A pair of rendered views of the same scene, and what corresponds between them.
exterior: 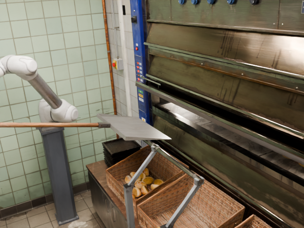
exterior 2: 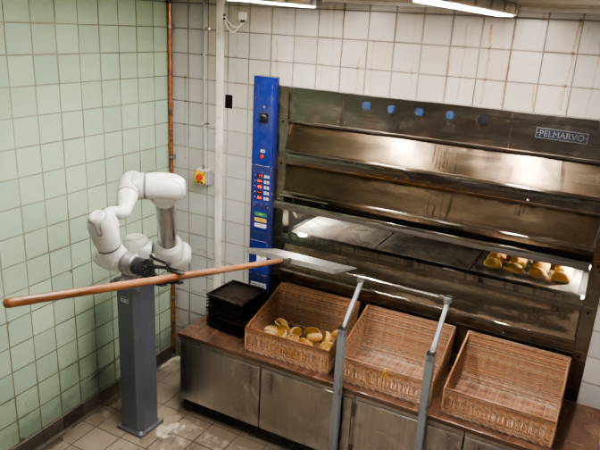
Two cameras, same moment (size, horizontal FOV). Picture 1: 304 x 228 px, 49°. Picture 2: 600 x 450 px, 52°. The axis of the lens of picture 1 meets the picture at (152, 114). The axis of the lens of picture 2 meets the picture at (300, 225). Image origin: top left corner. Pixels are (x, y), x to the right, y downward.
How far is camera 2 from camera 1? 2.19 m
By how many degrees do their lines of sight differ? 34
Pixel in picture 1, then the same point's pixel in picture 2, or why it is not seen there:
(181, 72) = (354, 187)
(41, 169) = (80, 358)
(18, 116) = (59, 271)
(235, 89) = (447, 204)
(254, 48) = (478, 164)
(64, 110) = (181, 249)
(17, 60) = (166, 179)
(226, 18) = (440, 132)
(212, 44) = (418, 157)
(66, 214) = (149, 417)
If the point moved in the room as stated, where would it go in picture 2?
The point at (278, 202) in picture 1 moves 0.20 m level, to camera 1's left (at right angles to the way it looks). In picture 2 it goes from (499, 310) to (476, 318)
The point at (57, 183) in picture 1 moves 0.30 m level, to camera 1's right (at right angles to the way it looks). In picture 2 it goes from (144, 368) to (190, 355)
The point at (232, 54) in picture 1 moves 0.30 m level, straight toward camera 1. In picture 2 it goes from (450, 170) to (485, 183)
